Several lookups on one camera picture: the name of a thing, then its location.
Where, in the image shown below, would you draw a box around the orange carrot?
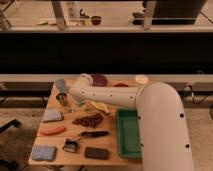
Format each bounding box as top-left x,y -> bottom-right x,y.
39,126 -> 66,136

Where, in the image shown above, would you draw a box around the blue sponge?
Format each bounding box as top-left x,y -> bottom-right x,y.
31,145 -> 57,162

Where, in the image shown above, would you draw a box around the green plastic tray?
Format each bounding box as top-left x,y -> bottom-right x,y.
116,109 -> 142,159

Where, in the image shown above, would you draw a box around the purple bowl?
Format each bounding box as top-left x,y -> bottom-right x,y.
91,74 -> 108,87

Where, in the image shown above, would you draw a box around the white cup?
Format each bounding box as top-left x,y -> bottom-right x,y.
135,75 -> 149,84

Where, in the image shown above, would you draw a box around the grey-blue cloth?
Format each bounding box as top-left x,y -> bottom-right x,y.
42,108 -> 63,122

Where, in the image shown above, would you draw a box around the red bowl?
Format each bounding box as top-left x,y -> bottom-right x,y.
113,83 -> 129,87

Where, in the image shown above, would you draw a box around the black handled brush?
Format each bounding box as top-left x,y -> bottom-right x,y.
63,131 -> 109,153

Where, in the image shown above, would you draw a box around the yellow bananas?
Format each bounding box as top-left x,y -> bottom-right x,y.
91,102 -> 110,115

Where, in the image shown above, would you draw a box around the small metal cup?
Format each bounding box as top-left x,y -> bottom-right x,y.
56,93 -> 68,106

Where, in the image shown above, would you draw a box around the bunch of dark grapes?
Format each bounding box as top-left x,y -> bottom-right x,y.
72,113 -> 103,128

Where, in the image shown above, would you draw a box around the blue cup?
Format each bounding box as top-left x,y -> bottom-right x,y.
55,79 -> 67,93

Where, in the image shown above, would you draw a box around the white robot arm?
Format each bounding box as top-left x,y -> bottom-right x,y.
69,74 -> 195,171

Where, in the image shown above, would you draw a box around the dark bowl on shelf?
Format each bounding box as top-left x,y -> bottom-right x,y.
90,16 -> 102,26

